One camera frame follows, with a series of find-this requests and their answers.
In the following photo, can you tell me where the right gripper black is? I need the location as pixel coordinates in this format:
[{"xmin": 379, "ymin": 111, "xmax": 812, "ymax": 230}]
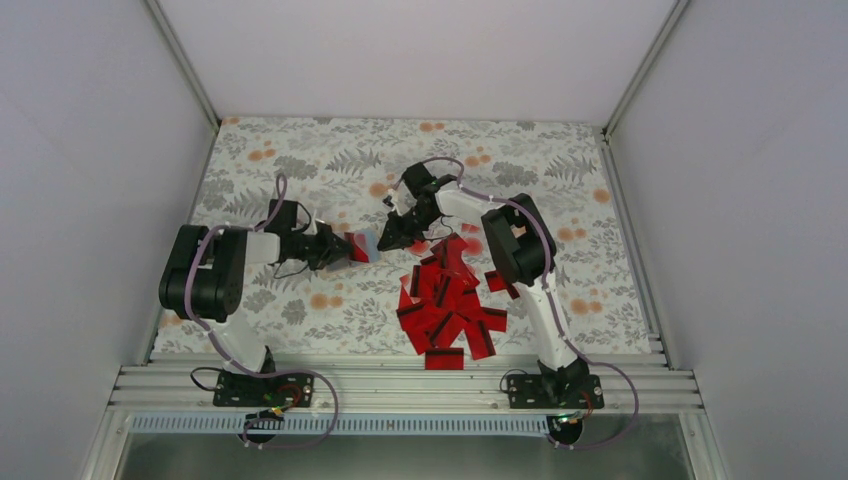
[{"xmin": 379, "ymin": 203, "xmax": 440, "ymax": 251}]

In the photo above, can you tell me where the beige card holder wallet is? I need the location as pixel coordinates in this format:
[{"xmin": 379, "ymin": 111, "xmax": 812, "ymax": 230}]
[{"xmin": 326, "ymin": 229, "xmax": 381, "ymax": 272}]

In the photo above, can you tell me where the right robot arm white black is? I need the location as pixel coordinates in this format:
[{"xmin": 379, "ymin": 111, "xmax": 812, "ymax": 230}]
[{"xmin": 378, "ymin": 162, "xmax": 590, "ymax": 407}]

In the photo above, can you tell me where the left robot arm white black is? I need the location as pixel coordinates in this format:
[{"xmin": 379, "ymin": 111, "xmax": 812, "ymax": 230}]
[{"xmin": 158, "ymin": 197, "xmax": 355, "ymax": 405}]

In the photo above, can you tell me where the clear card red dot left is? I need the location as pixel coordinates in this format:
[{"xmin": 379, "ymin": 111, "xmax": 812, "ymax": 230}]
[{"xmin": 405, "ymin": 241, "xmax": 430, "ymax": 257}]

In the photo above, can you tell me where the clear card red dot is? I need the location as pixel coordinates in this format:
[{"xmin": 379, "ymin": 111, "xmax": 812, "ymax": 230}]
[
  {"xmin": 460, "ymin": 223, "xmax": 484, "ymax": 256},
  {"xmin": 405, "ymin": 241, "xmax": 430, "ymax": 257}
]

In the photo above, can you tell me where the red card centre pile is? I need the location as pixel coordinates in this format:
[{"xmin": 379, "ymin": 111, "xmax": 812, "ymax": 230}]
[{"xmin": 409, "ymin": 233, "xmax": 482, "ymax": 323}]

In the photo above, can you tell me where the red card pile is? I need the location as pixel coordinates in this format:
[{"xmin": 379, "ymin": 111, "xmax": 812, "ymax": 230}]
[
  {"xmin": 396, "ymin": 302, "xmax": 441, "ymax": 354},
  {"xmin": 484, "ymin": 270, "xmax": 520, "ymax": 300},
  {"xmin": 409, "ymin": 233, "xmax": 482, "ymax": 323}
]

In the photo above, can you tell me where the red card left pile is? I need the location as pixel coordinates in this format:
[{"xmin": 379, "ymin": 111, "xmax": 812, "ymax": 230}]
[{"xmin": 396, "ymin": 302, "xmax": 441, "ymax": 354}]

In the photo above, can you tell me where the clear card red dot right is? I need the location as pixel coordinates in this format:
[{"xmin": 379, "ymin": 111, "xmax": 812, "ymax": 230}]
[{"xmin": 460, "ymin": 223, "xmax": 484, "ymax": 256}]

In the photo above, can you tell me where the red card right pile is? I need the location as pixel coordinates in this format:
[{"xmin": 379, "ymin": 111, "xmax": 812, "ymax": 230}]
[{"xmin": 484, "ymin": 270, "xmax": 520, "ymax": 300}]

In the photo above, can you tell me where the red card lower right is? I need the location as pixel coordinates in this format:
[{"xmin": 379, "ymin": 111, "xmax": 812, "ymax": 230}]
[{"xmin": 463, "ymin": 307, "xmax": 508, "ymax": 360}]

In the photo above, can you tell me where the floral patterned table mat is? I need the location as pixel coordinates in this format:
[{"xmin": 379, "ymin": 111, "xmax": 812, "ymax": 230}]
[{"xmin": 191, "ymin": 118, "xmax": 651, "ymax": 359}]

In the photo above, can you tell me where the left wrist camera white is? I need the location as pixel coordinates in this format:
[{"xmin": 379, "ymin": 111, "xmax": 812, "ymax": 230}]
[{"xmin": 306, "ymin": 211, "xmax": 325, "ymax": 235}]

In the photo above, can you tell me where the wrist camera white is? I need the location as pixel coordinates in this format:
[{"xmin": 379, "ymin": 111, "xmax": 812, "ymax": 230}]
[
  {"xmin": 306, "ymin": 211, "xmax": 325, "ymax": 235},
  {"xmin": 382, "ymin": 187, "xmax": 403, "ymax": 215}
]

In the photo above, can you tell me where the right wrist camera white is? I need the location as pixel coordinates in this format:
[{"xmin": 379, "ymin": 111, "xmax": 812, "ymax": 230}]
[{"xmin": 382, "ymin": 187, "xmax": 403, "ymax": 215}]

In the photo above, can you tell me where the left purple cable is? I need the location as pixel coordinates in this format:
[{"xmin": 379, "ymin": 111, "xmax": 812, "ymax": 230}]
[{"xmin": 182, "ymin": 173, "xmax": 340, "ymax": 452}]

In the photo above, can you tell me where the red card on rail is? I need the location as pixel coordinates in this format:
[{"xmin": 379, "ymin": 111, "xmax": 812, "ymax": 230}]
[{"xmin": 424, "ymin": 348, "xmax": 465, "ymax": 371}]

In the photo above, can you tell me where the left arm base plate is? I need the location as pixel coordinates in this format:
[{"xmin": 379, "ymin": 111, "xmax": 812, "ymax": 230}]
[{"xmin": 212, "ymin": 372, "xmax": 315, "ymax": 409}]

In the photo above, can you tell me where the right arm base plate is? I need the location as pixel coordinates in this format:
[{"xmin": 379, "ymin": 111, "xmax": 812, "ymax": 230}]
[{"xmin": 503, "ymin": 373, "xmax": 605, "ymax": 410}]

